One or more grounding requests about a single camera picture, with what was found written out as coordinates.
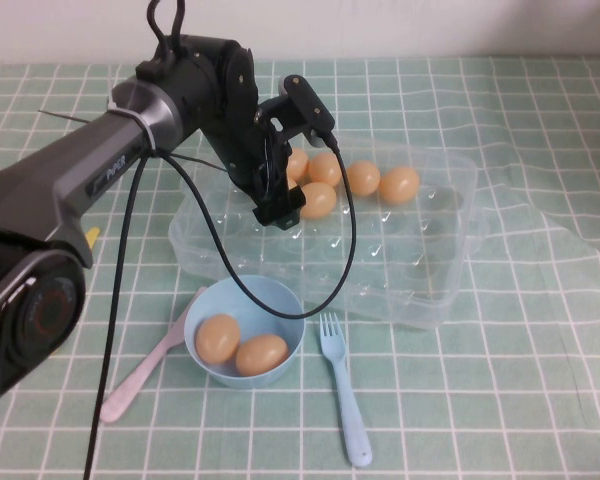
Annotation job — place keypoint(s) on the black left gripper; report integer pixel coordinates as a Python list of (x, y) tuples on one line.
[(245, 155)]

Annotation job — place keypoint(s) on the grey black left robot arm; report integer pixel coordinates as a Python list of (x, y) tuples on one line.
[(55, 170)]

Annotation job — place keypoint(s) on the clear plastic egg box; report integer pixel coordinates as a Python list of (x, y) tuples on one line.
[(405, 260)]

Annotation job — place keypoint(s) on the light blue plastic bowl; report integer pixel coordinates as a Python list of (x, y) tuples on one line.
[(250, 300)]

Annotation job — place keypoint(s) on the white zip tie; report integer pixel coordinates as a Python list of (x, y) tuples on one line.
[(130, 117)]

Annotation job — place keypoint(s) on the yellow plastic knife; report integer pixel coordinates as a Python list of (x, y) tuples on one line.
[(93, 236)]

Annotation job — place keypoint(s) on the light blue plastic fork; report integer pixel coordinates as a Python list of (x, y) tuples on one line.
[(347, 400)]

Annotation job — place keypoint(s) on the pink plastic knife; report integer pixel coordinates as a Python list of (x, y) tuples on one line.
[(140, 375)]

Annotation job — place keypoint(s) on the green checked tablecloth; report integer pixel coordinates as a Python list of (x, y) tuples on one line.
[(480, 400)]

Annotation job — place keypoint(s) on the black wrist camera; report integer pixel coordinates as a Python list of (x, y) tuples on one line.
[(305, 100)]

